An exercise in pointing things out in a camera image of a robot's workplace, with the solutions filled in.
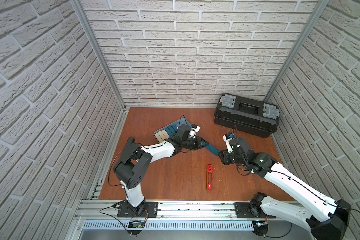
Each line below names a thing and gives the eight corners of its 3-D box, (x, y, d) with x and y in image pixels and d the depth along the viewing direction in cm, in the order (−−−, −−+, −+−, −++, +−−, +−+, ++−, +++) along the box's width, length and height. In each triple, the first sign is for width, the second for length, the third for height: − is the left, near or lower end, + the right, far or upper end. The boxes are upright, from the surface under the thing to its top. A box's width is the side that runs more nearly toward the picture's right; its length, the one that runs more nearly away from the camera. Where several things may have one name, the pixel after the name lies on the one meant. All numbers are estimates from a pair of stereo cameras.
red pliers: (206, 189, 82) (207, 188, 80) (206, 165, 91) (206, 163, 89) (214, 190, 82) (215, 188, 80) (213, 166, 91) (213, 164, 89)
